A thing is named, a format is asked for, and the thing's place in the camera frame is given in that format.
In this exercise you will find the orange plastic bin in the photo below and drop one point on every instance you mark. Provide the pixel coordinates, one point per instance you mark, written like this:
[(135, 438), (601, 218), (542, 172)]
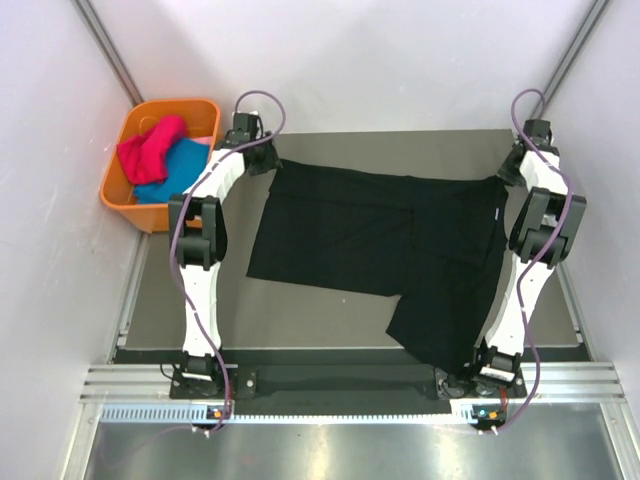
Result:
[(202, 117)]

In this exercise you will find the blue t shirt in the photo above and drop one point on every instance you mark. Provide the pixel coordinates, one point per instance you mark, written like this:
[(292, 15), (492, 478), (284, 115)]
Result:
[(186, 160)]

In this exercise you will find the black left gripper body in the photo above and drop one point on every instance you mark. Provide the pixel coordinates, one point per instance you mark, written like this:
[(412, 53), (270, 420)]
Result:
[(264, 158)]

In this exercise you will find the pink t shirt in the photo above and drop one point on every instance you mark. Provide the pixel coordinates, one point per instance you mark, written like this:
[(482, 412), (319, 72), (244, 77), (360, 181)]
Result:
[(143, 156)]

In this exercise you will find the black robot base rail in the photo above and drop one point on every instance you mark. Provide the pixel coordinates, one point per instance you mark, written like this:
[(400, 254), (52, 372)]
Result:
[(260, 372)]

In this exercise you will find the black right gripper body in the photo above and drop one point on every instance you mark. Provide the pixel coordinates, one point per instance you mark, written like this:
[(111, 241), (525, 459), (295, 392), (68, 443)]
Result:
[(508, 172)]

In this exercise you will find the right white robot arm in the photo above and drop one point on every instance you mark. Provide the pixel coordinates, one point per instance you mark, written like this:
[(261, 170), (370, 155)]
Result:
[(542, 237)]

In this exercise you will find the left aluminium frame post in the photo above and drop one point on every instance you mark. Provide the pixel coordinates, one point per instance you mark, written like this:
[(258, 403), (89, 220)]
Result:
[(107, 47)]

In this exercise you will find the aluminium frame post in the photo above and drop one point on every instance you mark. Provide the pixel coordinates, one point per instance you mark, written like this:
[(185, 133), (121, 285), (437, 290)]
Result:
[(107, 47), (586, 28)]

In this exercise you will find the black t shirt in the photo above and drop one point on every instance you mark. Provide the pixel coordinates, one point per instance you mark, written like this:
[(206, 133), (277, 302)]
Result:
[(436, 245)]

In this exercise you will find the right aluminium frame post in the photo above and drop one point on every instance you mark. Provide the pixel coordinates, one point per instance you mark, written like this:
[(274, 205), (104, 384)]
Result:
[(586, 28)]

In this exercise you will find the light pink cloth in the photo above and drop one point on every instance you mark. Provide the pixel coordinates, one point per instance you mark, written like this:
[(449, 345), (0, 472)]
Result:
[(207, 140)]

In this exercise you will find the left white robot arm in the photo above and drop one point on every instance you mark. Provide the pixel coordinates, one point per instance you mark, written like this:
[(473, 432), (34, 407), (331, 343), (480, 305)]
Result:
[(198, 245)]

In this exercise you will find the white slotted cable duct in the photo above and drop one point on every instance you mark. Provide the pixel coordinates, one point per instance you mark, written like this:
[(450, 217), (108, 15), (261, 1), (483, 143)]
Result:
[(211, 414)]

